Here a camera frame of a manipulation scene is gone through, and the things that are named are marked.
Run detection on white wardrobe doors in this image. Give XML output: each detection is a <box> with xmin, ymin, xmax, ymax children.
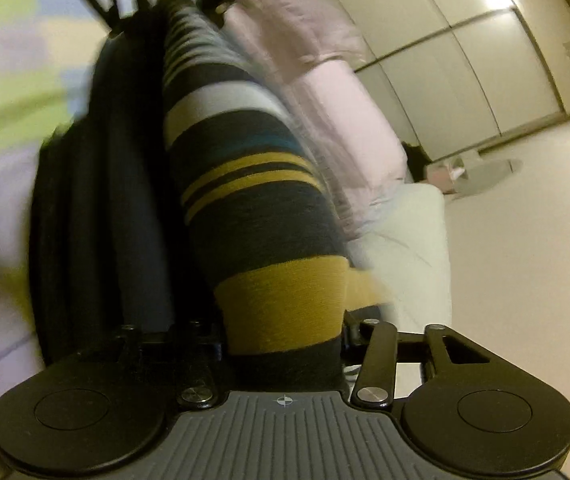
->
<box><xmin>328</xmin><ymin>0</ymin><xmax>570</xmax><ymax>160</ymax></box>

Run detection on checkered blue green bedsheet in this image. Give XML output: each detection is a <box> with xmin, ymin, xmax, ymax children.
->
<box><xmin>0</xmin><ymin>0</ymin><xmax>111</xmax><ymax>398</ymax></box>

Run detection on black storage bag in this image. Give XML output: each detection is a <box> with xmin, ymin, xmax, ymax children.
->
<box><xmin>28</xmin><ymin>10</ymin><xmax>220</xmax><ymax>365</ymax></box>

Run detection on pink box on floor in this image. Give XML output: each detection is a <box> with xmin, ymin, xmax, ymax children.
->
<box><xmin>425</xmin><ymin>162</ymin><xmax>466</xmax><ymax>195</ymax></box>

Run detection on grey pink folded blanket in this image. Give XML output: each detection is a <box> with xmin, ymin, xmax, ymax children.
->
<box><xmin>203</xmin><ymin>0</ymin><xmax>407</xmax><ymax>240</ymax></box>

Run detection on dark striped knit sweater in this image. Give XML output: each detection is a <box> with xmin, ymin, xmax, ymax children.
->
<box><xmin>156</xmin><ymin>0</ymin><xmax>381</xmax><ymax>391</ymax></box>

